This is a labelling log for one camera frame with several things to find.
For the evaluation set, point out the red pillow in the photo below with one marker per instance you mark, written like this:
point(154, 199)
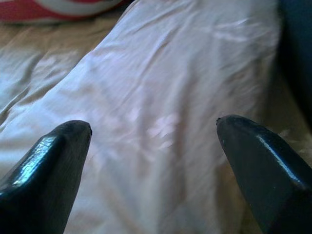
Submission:
point(14, 12)

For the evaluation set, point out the pink cartoon print blanket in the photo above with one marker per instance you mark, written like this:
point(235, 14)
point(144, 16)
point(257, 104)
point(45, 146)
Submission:
point(158, 73)

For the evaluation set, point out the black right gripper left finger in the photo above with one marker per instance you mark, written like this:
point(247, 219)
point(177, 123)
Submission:
point(48, 175)

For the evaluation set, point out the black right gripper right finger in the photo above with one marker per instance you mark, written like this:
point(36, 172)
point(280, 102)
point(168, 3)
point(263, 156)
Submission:
point(268, 175)

